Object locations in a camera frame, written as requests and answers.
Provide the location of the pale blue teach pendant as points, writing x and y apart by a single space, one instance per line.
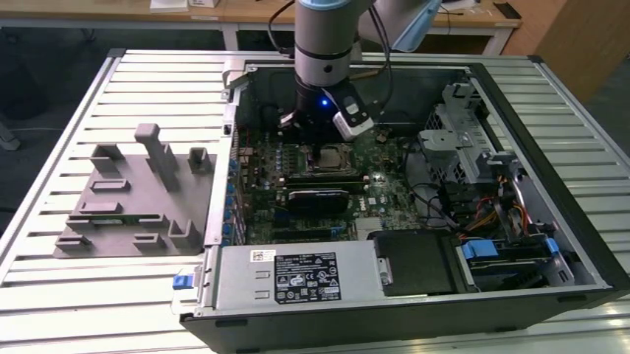
412 31

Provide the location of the hard disk in blue carrier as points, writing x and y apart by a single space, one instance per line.
479 249

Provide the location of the metal drive cage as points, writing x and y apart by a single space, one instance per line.
435 151

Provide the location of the black PC case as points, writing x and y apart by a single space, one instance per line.
443 324

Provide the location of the white papers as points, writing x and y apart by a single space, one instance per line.
167 4

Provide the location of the green motherboard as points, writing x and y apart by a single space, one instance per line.
388 191

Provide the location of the silver CPU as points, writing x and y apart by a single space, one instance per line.
333 156

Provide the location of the wooden cabinet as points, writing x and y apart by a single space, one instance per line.
580 44

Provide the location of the blue drive bay clip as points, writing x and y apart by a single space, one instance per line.
551 246

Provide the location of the wooden desk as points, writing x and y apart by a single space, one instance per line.
97 16

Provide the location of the small silver heatsink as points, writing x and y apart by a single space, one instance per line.
368 225

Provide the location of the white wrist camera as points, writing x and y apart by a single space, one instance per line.
351 123

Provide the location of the grey parts rack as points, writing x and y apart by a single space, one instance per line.
143 206

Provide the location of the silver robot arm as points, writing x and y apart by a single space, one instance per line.
321 44

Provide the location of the black graphics card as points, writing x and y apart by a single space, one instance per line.
316 203

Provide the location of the small white box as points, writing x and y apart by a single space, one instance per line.
204 3

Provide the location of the black desk item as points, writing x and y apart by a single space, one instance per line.
507 10

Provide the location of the green RAM stick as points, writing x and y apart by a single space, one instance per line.
128 219

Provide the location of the blue case latch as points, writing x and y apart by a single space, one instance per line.
181 281

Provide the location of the black RAM slot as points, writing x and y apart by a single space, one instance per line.
324 179
324 187
324 175
324 183

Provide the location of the grey power supply unit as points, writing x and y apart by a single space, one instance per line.
236 280

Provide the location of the round coin battery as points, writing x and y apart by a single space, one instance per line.
380 137

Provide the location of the grey chair base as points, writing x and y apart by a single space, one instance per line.
9 142

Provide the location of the black expansion slot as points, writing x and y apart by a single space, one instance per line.
300 234

